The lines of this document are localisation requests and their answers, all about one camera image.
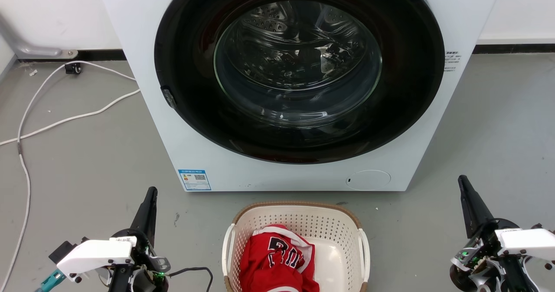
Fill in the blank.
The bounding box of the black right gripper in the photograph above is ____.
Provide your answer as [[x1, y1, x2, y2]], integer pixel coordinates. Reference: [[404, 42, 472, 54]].
[[449, 175, 548, 292]]

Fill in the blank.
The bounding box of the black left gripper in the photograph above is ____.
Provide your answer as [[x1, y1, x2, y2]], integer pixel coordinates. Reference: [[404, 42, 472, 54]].
[[96, 187, 171, 292]]

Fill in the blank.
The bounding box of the cream perforated plastic laundry basket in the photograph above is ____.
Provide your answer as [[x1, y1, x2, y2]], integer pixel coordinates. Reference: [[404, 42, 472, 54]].
[[222, 201, 371, 292]]

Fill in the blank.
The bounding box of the blue energy label sticker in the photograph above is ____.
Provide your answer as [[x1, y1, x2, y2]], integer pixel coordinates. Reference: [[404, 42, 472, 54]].
[[178, 169, 212, 191]]

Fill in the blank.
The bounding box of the round white filter cover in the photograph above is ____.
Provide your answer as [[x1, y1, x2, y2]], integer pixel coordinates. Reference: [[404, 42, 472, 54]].
[[346, 170, 392, 191]]

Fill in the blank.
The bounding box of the red basketball jersey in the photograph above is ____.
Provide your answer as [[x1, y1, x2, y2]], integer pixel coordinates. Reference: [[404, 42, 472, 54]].
[[239, 224, 320, 292]]

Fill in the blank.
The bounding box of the black round glass washer door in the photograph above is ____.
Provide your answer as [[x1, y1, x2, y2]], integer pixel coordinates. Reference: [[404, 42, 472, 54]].
[[154, 0, 446, 164]]

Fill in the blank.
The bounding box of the small printed warning sticker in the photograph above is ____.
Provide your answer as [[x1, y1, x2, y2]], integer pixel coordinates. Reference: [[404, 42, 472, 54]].
[[444, 51, 462, 72]]

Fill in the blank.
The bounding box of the white front-load washing machine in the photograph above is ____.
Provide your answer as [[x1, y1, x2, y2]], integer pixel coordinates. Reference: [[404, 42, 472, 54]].
[[95, 0, 506, 192]]

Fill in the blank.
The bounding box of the thin black left gripper cable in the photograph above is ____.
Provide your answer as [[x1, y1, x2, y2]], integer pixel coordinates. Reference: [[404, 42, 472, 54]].
[[167, 266, 214, 292]]

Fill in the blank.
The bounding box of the grey washer door latch handle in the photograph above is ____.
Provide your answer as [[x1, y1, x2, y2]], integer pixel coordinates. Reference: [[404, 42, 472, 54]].
[[161, 87, 177, 109]]

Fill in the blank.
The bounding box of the thick white hose cable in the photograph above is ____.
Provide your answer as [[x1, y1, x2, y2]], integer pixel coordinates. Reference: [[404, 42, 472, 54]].
[[0, 89, 141, 147]]

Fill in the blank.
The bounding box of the long thin white cable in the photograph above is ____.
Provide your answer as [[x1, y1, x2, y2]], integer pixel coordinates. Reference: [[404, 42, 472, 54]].
[[0, 60, 137, 289]]

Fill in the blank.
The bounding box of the grey metal floor bracket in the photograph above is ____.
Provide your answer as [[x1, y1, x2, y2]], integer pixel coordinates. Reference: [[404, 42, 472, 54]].
[[0, 13, 79, 60]]

